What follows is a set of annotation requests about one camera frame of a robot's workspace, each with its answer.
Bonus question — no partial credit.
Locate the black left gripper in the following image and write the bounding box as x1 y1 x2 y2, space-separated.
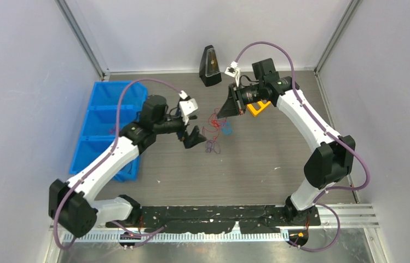
154 111 206 148

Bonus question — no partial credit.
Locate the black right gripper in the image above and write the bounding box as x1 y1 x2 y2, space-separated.
217 82 264 119

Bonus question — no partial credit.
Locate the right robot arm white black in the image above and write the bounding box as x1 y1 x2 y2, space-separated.
217 59 356 225

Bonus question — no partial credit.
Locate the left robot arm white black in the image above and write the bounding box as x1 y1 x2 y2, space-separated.
48 93 206 238

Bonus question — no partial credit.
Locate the yellow triangular plastic piece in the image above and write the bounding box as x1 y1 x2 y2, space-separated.
246 101 272 117

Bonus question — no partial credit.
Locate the black metronome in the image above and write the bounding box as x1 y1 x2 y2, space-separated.
199 45 222 87

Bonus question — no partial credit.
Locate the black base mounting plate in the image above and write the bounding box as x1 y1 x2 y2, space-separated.
118 205 321 234

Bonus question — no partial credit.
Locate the blue plastic bin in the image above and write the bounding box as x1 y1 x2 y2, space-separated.
69 81 148 175

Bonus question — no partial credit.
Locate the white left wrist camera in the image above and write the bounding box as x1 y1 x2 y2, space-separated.
178 90 199 125

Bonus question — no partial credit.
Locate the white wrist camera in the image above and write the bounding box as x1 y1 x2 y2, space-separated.
224 61 241 87
178 90 199 125

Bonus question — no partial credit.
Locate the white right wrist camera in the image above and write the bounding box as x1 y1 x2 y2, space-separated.
224 61 241 87

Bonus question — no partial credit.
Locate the perforated metal rail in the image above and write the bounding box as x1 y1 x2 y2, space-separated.
76 230 289 243

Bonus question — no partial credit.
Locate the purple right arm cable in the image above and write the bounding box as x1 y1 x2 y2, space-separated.
234 41 371 253

